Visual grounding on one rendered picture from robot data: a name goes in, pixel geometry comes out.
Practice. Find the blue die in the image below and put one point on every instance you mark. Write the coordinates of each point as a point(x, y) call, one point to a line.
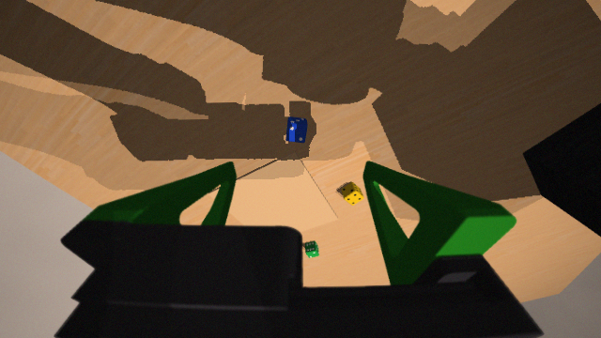
point(296, 129)

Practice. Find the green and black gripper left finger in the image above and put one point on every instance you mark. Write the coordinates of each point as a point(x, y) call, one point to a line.
point(164, 204)

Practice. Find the dark green die with grey pips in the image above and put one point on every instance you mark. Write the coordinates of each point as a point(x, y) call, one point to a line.
point(311, 249)

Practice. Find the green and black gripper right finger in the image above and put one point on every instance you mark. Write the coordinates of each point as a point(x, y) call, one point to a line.
point(452, 223)

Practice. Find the yellow die with black pips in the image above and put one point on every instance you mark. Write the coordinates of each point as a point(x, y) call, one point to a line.
point(352, 193)

